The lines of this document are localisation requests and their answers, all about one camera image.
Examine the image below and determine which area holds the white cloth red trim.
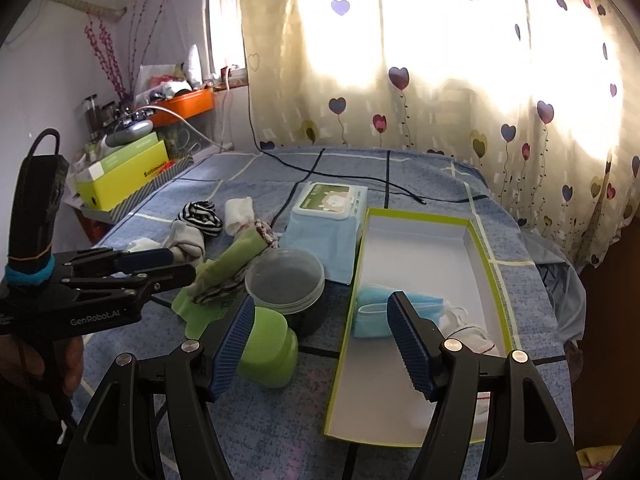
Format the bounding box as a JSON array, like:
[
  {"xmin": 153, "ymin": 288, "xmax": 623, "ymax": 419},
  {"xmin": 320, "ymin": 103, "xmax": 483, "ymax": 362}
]
[{"xmin": 440, "ymin": 302, "xmax": 496, "ymax": 353}]

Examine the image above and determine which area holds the yellow cardboard box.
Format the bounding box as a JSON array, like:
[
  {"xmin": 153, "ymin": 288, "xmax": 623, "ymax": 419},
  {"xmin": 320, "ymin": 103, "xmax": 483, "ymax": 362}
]
[{"xmin": 75, "ymin": 140, "xmax": 168, "ymax": 212}]

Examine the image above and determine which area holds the grey oval device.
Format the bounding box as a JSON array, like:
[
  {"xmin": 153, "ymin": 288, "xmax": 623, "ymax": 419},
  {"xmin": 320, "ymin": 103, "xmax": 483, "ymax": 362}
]
[{"xmin": 106, "ymin": 119, "xmax": 156, "ymax": 147}]

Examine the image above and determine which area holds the orange plastic basket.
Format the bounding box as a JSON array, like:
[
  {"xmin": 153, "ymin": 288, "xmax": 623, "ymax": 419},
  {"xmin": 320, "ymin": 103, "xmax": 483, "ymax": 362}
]
[{"xmin": 147, "ymin": 87, "xmax": 216, "ymax": 128}]

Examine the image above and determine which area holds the heart print curtain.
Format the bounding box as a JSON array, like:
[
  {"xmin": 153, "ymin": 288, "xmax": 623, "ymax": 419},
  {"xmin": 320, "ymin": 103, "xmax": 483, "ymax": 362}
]
[{"xmin": 237, "ymin": 0, "xmax": 640, "ymax": 271}]

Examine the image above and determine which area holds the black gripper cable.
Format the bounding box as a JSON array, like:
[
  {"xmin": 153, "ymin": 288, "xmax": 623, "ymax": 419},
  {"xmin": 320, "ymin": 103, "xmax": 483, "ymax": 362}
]
[{"xmin": 27, "ymin": 129, "xmax": 62, "ymax": 161}]

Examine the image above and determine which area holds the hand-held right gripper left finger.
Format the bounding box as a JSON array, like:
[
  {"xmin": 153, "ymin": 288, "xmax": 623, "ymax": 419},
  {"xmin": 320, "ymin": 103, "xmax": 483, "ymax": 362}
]
[{"xmin": 60, "ymin": 292, "xmax": 257, "ymax": 480}]

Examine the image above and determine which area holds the white cable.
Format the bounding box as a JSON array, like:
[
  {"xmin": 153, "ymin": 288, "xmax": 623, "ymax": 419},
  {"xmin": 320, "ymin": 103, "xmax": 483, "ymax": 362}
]
[{"xmin": 145, "ymin": 102, "xmax": 233, "ymax": 153}]

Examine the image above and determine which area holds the striped storage box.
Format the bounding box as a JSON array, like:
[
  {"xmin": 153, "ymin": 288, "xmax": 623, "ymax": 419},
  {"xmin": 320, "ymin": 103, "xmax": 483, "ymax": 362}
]
[{"xmin": 80, "ymin": 155, "xmax": 196, "ymax": 223}]

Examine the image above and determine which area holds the red cabinet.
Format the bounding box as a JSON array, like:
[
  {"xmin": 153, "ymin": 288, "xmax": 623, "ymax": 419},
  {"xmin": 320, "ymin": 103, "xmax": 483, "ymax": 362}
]
[{"xmin": 75, "ymin": 205, "xmax": 121, "ymax": 246}]

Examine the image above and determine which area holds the window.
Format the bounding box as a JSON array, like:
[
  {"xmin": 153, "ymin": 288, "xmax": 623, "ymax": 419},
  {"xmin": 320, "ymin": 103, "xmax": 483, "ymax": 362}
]
[{"xmin": 205, "ymin": 0, "xmax": 248, "ymax": 83}]

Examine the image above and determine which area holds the light green flat packet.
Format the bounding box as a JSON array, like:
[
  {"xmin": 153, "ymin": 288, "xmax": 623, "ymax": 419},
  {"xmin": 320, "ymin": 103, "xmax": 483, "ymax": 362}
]
[{"xmin": 171, "ymin": 287, "xmax": 236, "ymax": 341}]

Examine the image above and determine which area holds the blue face mask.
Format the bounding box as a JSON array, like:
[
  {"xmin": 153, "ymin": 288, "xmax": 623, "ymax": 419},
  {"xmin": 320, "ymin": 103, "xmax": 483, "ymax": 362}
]
[{"xmin": 352, "ymin": 284, "xmax": 446, "ymax": 339}]

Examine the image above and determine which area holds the black white striped sock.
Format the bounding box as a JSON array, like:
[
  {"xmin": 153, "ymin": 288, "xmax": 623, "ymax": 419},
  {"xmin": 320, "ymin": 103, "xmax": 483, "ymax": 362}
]
[{"xmin": 175, "ymin": 200, "xmax": 224, "ymax": 237}]

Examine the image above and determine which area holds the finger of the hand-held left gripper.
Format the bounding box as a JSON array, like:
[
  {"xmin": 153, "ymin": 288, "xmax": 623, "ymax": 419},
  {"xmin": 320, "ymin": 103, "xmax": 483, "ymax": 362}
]
[
  {"xmin": 60, "ymin": 264, "xmax": 197, "ymax": 306},
  {"xmin": 62, "ymin": 247, "xmax": 174, "ymax": 277}
]

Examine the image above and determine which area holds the round clear plastic container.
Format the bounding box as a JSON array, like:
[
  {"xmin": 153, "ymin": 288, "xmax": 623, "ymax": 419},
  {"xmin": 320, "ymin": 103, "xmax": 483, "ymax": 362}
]
[{"xmin": 244, "ymin": 247, "xmax": 326, "ymax": 338}]

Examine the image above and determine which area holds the blue checked bed sheet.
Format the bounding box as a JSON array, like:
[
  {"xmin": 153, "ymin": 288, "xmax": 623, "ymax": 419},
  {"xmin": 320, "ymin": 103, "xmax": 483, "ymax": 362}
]
[{"xmin": 75, "ymin": 146, "xmax": 576, "ymax": 480}]

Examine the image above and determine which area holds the grey sock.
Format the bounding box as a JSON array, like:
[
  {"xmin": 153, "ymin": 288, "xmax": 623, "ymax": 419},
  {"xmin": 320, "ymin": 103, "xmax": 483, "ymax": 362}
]
[{"xmin": 167, "ymin": 220, "xmax": 207, "ymax": 266}]

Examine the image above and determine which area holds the grey blue cloth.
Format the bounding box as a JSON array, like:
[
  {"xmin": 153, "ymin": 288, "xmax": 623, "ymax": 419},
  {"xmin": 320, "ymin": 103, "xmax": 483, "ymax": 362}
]
[{"xmin": 522, "ymin": 232, "xmax": 586, "ymax": 346}]

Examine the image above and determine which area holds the wet wipes pack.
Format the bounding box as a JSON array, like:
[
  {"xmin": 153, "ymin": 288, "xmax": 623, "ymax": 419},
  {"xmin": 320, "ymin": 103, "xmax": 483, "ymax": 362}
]
[{"xmin": 282, "ymin": 181, "xmax": 371, "ymax": 286}]

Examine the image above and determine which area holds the white rolled cloth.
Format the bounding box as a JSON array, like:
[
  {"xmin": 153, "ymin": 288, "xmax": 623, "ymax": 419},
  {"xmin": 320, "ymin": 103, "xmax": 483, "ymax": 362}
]
[{"xmin": 223, "ymin": 197, "xmax": 257, "ymax": 235}]

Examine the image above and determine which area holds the person's left hand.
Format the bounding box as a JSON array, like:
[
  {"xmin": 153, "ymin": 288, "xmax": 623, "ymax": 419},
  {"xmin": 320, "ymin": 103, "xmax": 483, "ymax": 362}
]
[{"xmin": 0, "ymin": 332, "xmax": 85, "ymax": 396}]

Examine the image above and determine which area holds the blue elastic band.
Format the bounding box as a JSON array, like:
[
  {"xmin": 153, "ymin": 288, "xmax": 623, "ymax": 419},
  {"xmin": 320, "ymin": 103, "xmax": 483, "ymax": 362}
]
[{"xmin": 4, "ymin": 255, "xmax": 57, "ymax": 287}]

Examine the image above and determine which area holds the green edged cardboard box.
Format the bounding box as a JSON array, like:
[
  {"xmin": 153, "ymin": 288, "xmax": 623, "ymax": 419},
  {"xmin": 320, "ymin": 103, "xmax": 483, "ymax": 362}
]
[{"xmin": 322, "ymin": 206, "xmax": 516, "ymax": 448}]

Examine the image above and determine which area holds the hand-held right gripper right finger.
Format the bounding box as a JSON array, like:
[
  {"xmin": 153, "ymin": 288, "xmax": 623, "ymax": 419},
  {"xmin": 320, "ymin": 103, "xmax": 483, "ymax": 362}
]
[{"xmin": 387, "ymin": 290, "xmax": 583, "ymax": 480}]

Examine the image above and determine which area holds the green plastic container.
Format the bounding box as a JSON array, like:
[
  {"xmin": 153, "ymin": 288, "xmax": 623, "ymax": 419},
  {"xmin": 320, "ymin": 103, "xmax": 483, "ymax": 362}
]
[{"xmin": 236, "ymin": 306, "xmax": 299, "ymax": 389}]

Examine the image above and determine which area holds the green towel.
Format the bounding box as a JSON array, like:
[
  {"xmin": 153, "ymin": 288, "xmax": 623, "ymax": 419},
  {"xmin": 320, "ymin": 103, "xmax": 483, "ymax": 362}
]
[{"xmin": 187, "ymin": 232, "xmax": 281, "ymax": 306}]

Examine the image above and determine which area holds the red branch decoration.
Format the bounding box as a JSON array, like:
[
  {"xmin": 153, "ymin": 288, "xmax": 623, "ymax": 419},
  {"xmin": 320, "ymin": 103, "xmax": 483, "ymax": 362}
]
[{"xmin": 84, "ymin": 0, "xmax": 173, "ymax": 106}]

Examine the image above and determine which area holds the white bottle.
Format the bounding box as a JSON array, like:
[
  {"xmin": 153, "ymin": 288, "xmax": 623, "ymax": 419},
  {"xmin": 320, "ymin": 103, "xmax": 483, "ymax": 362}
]
[{"xmin": 182, "ymin": 44, "xmax": 203, "ymax": 86}]

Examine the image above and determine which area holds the white green cardboard box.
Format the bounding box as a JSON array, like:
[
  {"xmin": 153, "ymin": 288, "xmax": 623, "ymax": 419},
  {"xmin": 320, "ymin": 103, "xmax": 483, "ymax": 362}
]
[{"xmin": 89, "ymin": 132, "xmax": 158, "ymax": 181}]

